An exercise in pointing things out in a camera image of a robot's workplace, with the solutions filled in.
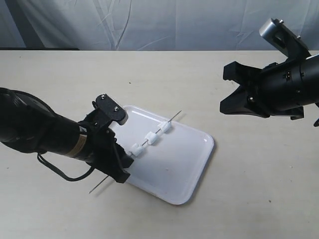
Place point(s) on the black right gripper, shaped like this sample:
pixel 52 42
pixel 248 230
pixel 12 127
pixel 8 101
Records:
pixel 275 90

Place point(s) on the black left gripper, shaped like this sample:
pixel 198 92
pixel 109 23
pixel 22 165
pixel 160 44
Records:
pixel 99 150

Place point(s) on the white marshmallow piece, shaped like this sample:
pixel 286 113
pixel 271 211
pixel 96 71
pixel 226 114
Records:
pixel 136 150
pixel 151 138
pixel 164 126

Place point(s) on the thin metal skewer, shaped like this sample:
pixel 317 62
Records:
pixel 158 130

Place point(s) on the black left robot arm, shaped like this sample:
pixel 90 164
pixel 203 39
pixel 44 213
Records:
pixel 29 125

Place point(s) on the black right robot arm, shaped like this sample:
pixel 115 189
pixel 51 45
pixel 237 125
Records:
pixel 310 70

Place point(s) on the white rectangular plastic tray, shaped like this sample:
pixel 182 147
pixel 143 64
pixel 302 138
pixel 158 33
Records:
pixel 170 169

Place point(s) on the white backdrop curtain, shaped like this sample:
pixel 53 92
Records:
pixel 152 25

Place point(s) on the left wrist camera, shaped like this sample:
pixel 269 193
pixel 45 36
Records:
pixel 107 111

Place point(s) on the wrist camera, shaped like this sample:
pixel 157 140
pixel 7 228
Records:
pixel 279 36
pixel 107 111

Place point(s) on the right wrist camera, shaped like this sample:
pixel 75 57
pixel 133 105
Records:
pixel 279 36

